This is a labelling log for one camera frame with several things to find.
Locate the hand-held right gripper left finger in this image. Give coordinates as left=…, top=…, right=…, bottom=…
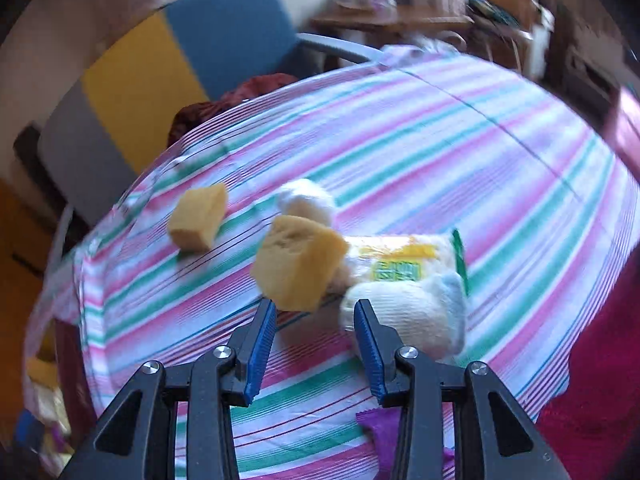
left=59, top=299, right=278, bottom=480

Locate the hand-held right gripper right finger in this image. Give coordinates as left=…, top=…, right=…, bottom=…
left=353, top=299, right=571, bottom=480

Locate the purple packet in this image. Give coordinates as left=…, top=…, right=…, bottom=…
left=355, top=407, right=456, bottom=476

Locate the yellow sponge block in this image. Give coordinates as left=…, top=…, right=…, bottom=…
left=167, top=183, right=229, bottom=252
left=250, top=215, right=350, bottom=312

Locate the yellow green noodle packet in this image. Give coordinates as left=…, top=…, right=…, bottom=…
left=327, top=230, right=473, bottom=296

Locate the pink green striped blanket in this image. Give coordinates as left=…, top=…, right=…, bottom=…
left=25, top=45, right=640, bottom=480

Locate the dark red cloth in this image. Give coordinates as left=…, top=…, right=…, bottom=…
left=167, top=73, right=301, bottom=148

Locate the wooden wardrobe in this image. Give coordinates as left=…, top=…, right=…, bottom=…
left=0, top=180, right=56, bottom=411

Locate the grey yellow blue sofa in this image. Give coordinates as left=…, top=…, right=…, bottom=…
left=37, top=0, right=386, bottom=226

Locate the wooden side table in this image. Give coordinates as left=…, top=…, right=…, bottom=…
left=310, top=5, right=473, bottom=68

